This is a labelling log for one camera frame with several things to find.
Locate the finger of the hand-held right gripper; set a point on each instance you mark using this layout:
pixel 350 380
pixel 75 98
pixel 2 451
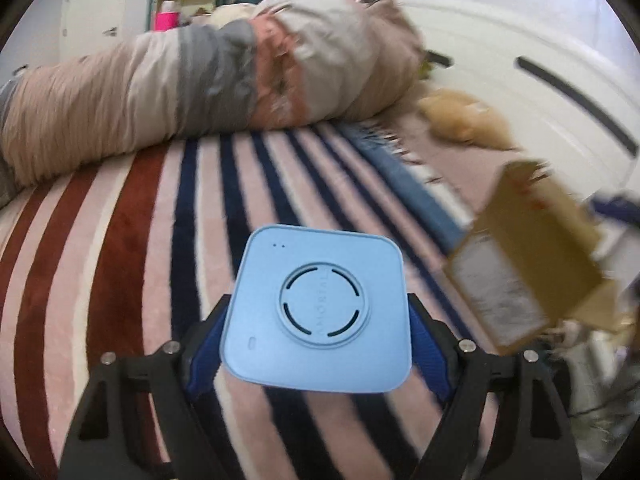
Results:
pixel 610 209

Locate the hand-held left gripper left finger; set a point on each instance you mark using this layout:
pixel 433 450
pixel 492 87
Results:
pixel 205 360

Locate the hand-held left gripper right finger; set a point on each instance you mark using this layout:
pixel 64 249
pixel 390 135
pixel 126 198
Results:
pixel 425 350

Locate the brown cardboard box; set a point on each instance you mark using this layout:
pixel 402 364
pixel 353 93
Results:
pixel 537 260

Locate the light blue square power bank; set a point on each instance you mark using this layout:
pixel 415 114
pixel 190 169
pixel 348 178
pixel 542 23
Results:
pixel 320 310

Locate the striped pink and navy blanket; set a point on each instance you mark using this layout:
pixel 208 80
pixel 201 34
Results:
pixel 125 270

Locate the white slotted headboard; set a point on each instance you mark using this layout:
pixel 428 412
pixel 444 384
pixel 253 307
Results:
pixel 540 75

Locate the blue fringed cloth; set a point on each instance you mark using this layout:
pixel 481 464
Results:
pixel 405 180

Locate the tan plush toy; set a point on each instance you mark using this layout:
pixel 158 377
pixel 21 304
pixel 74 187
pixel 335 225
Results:
pixel 465 116

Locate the rolled beige and grey duvet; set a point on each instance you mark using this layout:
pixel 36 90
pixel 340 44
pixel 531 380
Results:
pixel 200 80

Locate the pink bottle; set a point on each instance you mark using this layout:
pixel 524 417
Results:
pixel 167 18

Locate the white wardrobe door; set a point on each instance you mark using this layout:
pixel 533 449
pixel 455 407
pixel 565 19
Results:
pixel 95 15

